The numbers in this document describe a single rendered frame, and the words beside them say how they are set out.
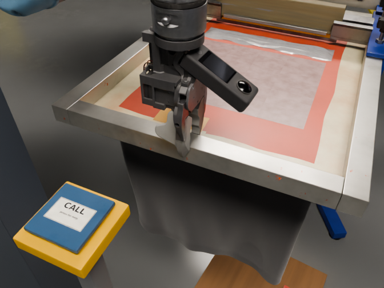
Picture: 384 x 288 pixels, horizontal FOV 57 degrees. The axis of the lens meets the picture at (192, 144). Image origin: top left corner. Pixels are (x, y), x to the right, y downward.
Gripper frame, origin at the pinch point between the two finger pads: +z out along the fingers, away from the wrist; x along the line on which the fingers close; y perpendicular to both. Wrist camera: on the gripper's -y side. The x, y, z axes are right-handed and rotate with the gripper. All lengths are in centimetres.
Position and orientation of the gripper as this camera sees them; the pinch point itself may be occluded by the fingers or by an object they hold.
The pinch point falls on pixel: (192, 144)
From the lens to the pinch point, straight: 62.1
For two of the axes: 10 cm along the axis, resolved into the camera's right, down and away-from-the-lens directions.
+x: -4.1, 5.9, -7.0
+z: -0.1, 7.6, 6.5
